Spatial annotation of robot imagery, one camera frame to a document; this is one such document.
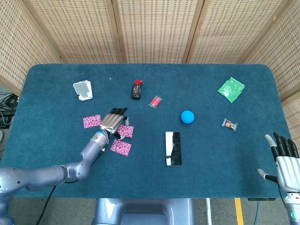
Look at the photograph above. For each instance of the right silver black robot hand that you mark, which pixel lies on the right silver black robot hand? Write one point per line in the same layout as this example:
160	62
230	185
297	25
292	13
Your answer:
288	168

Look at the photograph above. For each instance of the white phone stand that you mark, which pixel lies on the white phone stand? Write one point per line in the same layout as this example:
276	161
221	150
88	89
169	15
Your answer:
82	89

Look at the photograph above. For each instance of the green foil packet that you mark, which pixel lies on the green foil packet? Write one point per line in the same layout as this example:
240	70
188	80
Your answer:
230	90

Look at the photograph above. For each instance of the blue ball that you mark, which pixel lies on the blue ball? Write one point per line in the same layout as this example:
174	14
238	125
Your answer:
187	116

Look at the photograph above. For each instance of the red snack packet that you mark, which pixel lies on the red snack packet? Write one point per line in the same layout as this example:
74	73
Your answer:
155	101

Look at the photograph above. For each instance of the woven bamboo screen panel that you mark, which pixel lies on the woven bamboo screen panel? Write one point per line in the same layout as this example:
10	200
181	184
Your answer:
229	30
82	30
293	117
281	54
18	47
154	30

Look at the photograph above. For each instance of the blue felt table cover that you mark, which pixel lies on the blue felt table cover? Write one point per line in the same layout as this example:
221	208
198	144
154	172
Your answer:
211	175

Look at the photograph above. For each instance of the small dark candy packet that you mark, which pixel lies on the small dark candy packet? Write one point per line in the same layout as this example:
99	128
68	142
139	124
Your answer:
229	124

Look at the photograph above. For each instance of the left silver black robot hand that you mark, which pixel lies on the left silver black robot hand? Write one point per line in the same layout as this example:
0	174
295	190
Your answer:
111	123

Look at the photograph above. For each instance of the black table control panel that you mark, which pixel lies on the black table control panel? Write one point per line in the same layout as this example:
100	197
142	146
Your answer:
261	199

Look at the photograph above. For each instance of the grey-blue robot torso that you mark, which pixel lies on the grey-blue robot torso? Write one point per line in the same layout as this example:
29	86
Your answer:
140	211

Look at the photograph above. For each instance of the black bottle with red cap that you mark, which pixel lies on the black bottle with red cap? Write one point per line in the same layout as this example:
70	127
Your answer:
136	92

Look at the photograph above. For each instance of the black smartphone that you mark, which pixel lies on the black smartphone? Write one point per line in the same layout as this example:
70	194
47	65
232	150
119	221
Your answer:
175	150

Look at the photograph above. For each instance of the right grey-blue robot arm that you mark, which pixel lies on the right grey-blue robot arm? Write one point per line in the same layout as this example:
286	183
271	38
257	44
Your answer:
293	211

